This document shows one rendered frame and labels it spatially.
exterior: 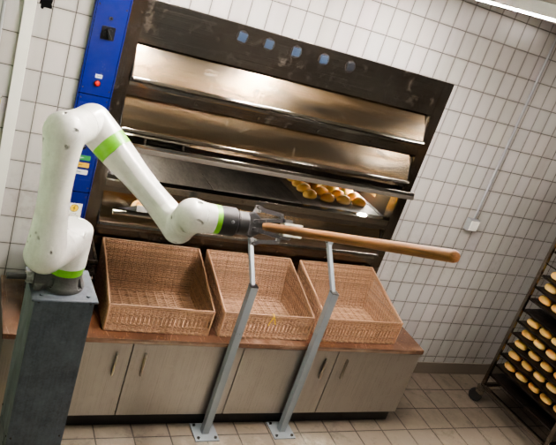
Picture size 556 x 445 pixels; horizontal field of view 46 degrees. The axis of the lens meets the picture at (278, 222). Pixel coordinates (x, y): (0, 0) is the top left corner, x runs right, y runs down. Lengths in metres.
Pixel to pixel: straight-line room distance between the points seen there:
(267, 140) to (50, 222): 1.81
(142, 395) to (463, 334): 2.62
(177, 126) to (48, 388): 1.53
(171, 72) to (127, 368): 1.49
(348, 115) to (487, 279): 1.86
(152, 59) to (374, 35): 1.21
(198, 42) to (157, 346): 1.52
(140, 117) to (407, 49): 1.53
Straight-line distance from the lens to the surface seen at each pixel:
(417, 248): 1.60
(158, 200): 2.11
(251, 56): 3.48
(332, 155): 3.85
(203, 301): 3.61
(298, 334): 3.73
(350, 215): 4.09
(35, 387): 2.55
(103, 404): 3.58
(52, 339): 2.44
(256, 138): 3.62
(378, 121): 3.91
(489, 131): 4.42
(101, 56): 3.27
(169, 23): 3.33
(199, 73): 3.42
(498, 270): 5.06
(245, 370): 3.68
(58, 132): 2.00
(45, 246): 2.14
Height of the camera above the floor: 2.42
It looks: 20 degrees down
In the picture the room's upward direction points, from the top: 19 degrees clockwise
